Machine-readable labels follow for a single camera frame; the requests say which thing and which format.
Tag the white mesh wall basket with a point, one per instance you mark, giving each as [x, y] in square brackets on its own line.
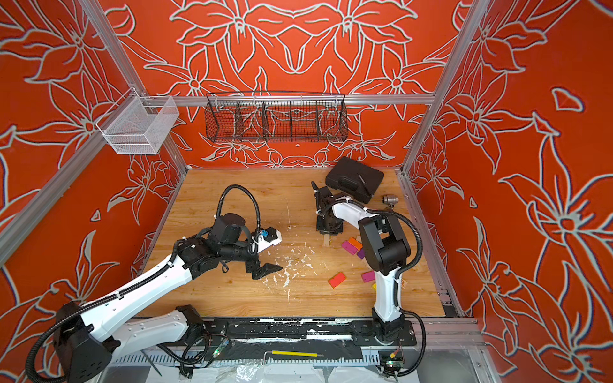
[134, 128]

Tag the small silver metal fitting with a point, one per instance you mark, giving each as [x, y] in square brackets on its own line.
[390, 200]

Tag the black wire wall basket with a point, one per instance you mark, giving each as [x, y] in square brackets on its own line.
[276, 118]

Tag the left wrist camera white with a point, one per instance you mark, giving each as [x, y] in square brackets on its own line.
[266, 238]

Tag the magenta block lower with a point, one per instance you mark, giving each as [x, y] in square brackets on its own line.
[368, 276]

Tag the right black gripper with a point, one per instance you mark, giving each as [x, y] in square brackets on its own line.
[326, 229]

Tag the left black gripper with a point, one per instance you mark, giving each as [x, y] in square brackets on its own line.
[263, 270]

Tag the red building block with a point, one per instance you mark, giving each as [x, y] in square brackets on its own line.
[337, 280]

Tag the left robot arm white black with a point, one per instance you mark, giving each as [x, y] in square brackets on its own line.
[87, 337]

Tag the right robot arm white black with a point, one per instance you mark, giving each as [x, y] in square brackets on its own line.
[391, 243]

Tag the black plastic tool case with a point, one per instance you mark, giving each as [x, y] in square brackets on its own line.
[355, 179]

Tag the magenta block near orange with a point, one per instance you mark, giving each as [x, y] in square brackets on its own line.
[350, 248]

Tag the yellow pencil on rail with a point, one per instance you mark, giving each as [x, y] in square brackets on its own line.
[295, 353]

